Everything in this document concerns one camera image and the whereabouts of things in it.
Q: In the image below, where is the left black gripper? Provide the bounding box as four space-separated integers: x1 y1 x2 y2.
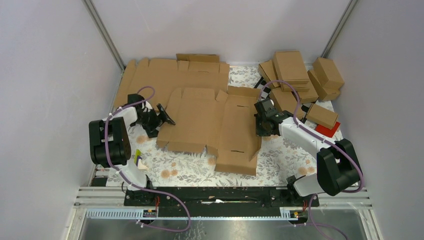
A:
134 103 175 138

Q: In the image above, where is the cardboard box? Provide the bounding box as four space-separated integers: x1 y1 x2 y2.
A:
307 69 341 102
312 57 345 90
285 79 319 104
272 51 310 84
258 59 278 83
156 86 262 176

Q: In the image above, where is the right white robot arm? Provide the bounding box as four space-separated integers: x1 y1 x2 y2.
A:
254 98 363 206

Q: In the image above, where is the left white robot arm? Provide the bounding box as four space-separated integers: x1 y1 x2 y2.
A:
88 93 176 206

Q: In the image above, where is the folded box on checkerboard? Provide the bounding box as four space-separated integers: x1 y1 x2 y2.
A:
269 88 298 114

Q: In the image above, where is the folded box on red box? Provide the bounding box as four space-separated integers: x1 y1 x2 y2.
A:
305 103 339 129

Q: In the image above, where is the leaning folded cardboard box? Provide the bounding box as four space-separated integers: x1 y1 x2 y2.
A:
258 59 278 83

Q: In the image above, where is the black white checkerboard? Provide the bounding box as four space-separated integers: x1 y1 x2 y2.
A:
253 76 314 124

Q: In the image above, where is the stack of flat cardboard sheets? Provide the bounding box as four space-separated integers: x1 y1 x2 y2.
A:
113 53 230 108

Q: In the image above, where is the floral patterned table mat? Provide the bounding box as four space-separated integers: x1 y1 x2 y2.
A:
105 65 347 188

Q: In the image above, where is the green white small tool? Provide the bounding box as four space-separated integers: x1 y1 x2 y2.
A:
134 149 149 170

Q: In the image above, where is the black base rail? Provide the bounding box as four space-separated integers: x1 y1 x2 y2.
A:
123 186 311 218

